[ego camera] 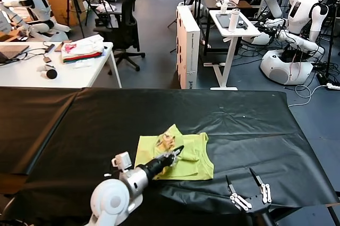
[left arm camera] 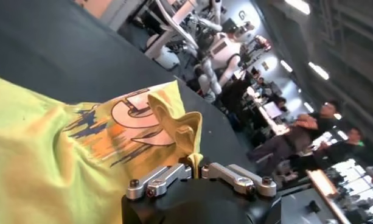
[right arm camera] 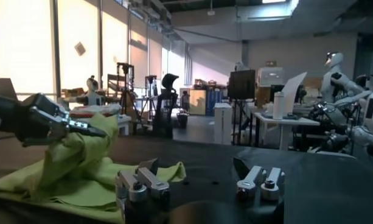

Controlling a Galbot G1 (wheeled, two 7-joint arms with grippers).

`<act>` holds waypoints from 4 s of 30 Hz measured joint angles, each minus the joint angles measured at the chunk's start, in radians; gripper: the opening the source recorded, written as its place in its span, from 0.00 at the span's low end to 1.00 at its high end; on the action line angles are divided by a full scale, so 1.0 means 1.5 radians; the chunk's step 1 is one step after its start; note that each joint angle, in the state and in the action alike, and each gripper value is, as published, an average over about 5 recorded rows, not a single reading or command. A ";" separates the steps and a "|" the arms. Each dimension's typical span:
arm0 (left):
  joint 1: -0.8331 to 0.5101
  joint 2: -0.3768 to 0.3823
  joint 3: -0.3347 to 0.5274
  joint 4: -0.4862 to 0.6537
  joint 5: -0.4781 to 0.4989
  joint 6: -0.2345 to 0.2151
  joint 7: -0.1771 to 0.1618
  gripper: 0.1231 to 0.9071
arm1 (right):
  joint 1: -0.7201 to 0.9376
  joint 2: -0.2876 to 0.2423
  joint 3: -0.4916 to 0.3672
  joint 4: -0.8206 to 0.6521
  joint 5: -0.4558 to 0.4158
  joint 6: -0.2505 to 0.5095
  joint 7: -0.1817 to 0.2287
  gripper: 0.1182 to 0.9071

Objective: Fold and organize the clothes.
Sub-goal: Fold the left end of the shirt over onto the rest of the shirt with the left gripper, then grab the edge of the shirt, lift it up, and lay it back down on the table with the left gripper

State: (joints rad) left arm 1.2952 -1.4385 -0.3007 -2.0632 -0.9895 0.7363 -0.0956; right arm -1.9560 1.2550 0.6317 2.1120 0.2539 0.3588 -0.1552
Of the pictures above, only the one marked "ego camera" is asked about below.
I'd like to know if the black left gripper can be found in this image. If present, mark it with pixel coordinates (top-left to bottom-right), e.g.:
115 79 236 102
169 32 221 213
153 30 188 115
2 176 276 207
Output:
144 145 185 180

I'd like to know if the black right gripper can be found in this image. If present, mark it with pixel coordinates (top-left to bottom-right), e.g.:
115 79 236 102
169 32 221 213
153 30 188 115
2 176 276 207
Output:
225 168 276 217

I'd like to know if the yellow-green t-shirt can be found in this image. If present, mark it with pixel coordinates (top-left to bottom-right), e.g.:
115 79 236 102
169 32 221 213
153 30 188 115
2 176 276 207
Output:
134 124 215 181

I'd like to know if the black plastic table cover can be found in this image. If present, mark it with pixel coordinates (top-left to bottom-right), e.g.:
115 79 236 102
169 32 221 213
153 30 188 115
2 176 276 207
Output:
0 86 86 176
7 87 340 226

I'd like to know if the tall white carton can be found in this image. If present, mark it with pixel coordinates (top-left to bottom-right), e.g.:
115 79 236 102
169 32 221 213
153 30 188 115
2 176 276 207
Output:
175 5 201 90

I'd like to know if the white tissue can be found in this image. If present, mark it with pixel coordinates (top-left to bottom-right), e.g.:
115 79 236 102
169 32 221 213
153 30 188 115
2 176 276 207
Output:
73 61 93 69

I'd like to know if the white humanoid robot round base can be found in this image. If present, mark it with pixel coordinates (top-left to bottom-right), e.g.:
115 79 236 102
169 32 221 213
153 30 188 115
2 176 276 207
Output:
249 0 332 86

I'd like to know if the red folded garment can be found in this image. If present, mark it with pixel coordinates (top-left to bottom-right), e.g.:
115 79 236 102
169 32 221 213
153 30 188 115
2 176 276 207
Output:
63 52 104 61

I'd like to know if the green folded garment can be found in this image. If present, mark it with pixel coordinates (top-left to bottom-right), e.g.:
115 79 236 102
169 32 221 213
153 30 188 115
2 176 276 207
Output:
62 56 101 64

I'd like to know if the black power brick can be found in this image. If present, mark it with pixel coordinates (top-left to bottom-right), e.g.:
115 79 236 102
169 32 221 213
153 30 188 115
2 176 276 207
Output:
316 72 329 85

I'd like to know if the white standing desk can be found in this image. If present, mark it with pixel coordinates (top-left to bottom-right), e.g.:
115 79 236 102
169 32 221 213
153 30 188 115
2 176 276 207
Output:
203 9 262 91

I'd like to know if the black office chair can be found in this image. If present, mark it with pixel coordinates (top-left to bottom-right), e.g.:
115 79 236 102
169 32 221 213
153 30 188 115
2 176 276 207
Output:
92 0 146 76

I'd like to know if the dark grey tablet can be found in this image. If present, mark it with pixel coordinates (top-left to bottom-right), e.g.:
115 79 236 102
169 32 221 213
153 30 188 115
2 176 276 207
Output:
215 12 249 30

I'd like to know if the white water bottle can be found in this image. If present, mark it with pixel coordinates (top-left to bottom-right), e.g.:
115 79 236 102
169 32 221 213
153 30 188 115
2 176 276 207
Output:
228 8 240 32

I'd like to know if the small white device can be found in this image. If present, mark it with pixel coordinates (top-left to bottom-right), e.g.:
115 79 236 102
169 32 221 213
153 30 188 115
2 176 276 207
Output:
36 63 55 73

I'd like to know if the white work table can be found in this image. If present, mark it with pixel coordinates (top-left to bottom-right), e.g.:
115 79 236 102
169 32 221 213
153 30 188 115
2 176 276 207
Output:
0 40 123 89

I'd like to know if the black stand pole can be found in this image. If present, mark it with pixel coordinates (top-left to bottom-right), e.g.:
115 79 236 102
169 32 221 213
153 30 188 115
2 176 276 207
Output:
317 0 340 83

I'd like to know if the brown cardboard box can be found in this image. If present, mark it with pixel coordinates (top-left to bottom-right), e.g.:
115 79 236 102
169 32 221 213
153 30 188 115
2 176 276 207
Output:
44 0 89 27

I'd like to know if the grey laptop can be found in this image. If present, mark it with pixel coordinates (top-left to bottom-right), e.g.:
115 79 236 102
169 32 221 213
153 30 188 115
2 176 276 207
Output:
0 44 30 64

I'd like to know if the white robot with black panel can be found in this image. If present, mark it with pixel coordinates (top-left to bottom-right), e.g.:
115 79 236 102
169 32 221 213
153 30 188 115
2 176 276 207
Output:
0 0 72 43

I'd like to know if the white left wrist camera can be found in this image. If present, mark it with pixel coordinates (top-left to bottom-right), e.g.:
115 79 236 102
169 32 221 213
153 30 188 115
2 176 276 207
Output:
110 151 133 171

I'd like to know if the white floor cable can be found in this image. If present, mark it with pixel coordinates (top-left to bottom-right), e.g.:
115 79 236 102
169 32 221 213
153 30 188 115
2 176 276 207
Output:
288 84 330 107

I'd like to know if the black camera tripod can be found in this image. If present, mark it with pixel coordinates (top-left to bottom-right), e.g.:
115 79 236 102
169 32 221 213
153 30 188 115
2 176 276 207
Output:
87 0 119 26
63 0 93 38

